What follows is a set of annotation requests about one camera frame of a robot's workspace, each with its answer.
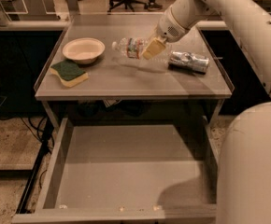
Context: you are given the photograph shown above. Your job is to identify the silver crushed can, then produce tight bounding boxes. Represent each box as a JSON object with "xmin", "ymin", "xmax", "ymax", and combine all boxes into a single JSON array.
[{"xmin": 168, "ymin": 51, "xmax": 209, "ymax": 74}]

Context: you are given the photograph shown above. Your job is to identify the white horizontal rail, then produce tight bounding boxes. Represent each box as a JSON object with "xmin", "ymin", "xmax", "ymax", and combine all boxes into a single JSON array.
[{"xmin": 0, "ymin": 21, "xmax": 70, "ymax": 31}]

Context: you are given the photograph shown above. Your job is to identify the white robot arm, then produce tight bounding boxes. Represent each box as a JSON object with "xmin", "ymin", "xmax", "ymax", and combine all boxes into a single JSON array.
[{"xmin": 143, "ymin": 0, "xmax": 271, "ymax": 224}]

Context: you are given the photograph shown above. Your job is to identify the green yellow sponge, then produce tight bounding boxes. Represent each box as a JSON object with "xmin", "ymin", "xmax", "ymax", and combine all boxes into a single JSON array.
[{"xmin": 50, "ymin": 60, "xmax": 88, "ymax": 88}]

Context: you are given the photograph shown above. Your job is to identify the grey metal cabinet table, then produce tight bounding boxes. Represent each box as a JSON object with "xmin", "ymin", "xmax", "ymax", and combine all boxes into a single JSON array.
[{"xmin": 33, "ymin": 12, "xmax": 235, "ymax": 133}]

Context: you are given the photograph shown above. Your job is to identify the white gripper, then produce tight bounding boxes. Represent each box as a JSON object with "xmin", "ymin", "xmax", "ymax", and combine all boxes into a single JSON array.
[{"xmin": 142, "ymin": 6, "xmax": 198, "ymax": 60}]

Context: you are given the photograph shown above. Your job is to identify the white paper bowl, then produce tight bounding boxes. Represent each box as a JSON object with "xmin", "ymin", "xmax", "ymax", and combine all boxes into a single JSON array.
[{"xmin": 63, "ymin": 38, "xmax": 105, "ymax": 64}]

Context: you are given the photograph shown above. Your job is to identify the clear plastic water bottle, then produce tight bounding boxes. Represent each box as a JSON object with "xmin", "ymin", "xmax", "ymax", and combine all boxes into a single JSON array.
[{"xmin": 112, "ymin": 37, "xmax": 148, "ymax": 59}]

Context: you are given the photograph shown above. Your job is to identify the black floor cables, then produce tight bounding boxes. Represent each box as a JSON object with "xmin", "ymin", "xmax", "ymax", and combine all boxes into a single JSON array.
[{"xmin": 15, "ymin": 115, "xmax": 55, "ymax": 215}]

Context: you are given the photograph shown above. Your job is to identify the grey open top drawer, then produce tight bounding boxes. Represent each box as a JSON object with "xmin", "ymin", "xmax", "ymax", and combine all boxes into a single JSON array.
[{"xmin": 12, "ymin": 119, "xmax": 216, "ymax": 224}]

